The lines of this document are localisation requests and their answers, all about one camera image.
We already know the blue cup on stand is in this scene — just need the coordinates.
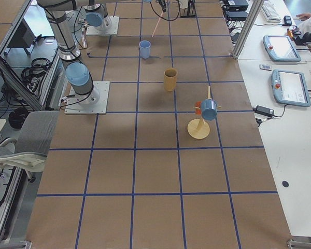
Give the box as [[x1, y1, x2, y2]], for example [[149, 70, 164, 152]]
[[201, 99, 217, 121]]

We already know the white mug left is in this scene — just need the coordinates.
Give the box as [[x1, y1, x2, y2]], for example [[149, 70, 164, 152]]
[[178, 0, 189, 9]]

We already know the black wire cup rack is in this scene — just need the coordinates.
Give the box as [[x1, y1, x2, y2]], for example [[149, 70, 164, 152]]
[[180, 0, 196, 18]]

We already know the white keyboard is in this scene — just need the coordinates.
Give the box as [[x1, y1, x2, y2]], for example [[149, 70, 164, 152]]
[[261, 1, 282, 22]]

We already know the bamboo chopstick holder cup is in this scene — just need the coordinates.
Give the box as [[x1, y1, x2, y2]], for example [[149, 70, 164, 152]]
[[163, 68, 178, 91]]

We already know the black power adapter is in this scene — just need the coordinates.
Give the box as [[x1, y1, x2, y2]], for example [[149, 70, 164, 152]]
[[252, 105, 274, 117]]

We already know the grey office chair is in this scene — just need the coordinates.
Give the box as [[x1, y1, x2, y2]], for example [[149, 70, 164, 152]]
[[0, 110, 59, 183]]

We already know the teach pendant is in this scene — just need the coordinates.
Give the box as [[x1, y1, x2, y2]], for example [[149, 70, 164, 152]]
[[263, 35, 301, 62], [271, 70, 311, 107]]

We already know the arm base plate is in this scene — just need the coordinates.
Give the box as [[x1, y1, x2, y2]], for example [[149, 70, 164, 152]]
[[64, 81, 110, 115], [86, 15, 119, 36]]

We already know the round wooden cup stand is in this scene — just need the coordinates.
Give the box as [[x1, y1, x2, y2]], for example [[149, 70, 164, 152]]
[[187, 86, 222, 140]]

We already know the light blue plastic cup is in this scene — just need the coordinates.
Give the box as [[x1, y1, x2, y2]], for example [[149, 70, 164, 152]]
[[139, 40, 151, 59]]

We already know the pink chopstick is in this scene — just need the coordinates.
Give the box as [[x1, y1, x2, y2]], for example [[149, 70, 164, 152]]
[[151, 11, 164, 38]]

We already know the lower teach pendant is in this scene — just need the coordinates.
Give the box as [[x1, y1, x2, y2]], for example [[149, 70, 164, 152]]
[[271, 70, 311, 107]]

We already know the upper teach pendant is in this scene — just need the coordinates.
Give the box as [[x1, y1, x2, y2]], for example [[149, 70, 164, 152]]
[[263, 35, 301, 62]]

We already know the aluminium frame post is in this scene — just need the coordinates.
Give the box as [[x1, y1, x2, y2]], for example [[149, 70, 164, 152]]
[[232, 0, 264, 59]]

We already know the orange cup on stand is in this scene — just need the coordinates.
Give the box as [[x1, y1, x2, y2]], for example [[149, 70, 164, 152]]
[[194, 107, 201, 115]]

